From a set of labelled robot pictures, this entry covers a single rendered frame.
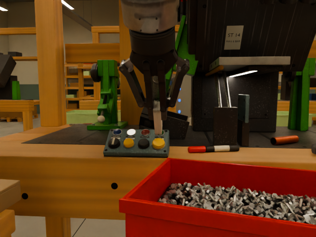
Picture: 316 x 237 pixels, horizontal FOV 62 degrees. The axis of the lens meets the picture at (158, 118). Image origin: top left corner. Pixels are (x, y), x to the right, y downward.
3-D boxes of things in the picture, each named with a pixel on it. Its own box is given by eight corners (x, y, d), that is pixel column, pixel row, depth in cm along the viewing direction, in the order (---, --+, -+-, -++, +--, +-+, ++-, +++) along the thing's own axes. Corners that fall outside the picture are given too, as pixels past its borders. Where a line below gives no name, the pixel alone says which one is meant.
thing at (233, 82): (276, 132, 95) (281, 35, 91) (192, 131, 98) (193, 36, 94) (261, 125, 113) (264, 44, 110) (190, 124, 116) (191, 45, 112)
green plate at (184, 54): (189, 91, 80) (209, 21, 77) (163, 84, 80) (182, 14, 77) (188, 90, 91) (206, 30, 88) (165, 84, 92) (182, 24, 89)
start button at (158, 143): (164, 149, 60) (164, 146, 59) (151, 149, 60) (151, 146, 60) (165, 140, 62) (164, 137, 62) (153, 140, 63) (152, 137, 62)
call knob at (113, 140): (118, 148, 61) (117, 145, 60) (107, 148, 61) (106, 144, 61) (120, 140, 63) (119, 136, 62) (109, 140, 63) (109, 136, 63)
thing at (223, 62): (289, 69, 60) (290, 56, 60) (218, 70, 61) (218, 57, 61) (247, 77, 99) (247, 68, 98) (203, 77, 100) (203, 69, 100)
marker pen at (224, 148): (236, 150, 68) (236, 144, 67) (239, 151, 66) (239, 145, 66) (187, 152, 66) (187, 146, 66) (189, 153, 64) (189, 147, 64)
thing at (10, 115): (20, 122, 849) (19, 108, 844) (-4, 122, 850) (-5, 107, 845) (38, 117, 968) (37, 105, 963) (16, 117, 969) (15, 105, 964)
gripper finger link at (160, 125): (157, 101, 55) (161, 101, 55) (159, 125, 60) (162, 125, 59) (156, 110, 53) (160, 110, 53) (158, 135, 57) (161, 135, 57)
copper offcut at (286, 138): (276, 146, 73) (276, 138, 73) (270, 144, 75) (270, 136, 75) (298, 143, 77) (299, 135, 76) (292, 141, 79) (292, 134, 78)
